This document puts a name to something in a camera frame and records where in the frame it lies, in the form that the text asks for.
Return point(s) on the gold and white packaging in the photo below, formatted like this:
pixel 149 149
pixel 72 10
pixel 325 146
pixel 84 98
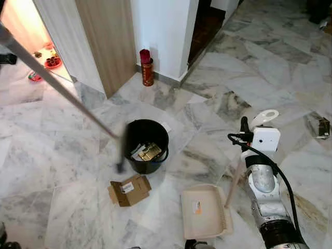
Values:
pixel 150 152

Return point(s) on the light wooden door panel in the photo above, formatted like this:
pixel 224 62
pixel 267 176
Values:
pixel 106 46

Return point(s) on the small dark floor box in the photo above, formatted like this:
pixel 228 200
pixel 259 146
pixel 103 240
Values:
pixel 322 127

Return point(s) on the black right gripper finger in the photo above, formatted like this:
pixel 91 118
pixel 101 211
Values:
pixel 244 124

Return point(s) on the red cylindrical can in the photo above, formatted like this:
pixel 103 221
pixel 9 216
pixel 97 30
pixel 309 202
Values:
pixel 147 70

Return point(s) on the small white paper slip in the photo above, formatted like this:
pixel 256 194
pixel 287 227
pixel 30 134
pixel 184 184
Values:
pixel 165 126

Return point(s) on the black plastic bucket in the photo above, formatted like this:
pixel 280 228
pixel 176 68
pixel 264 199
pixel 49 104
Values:
pixel 136 165

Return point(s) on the red offering plate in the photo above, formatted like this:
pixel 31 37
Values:
pixel 52 63

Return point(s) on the grey right robot leg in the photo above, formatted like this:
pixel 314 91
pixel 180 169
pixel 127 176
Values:
pixel 195 244

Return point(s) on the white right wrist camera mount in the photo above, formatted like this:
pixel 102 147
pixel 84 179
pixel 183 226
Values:
pixel 267 139

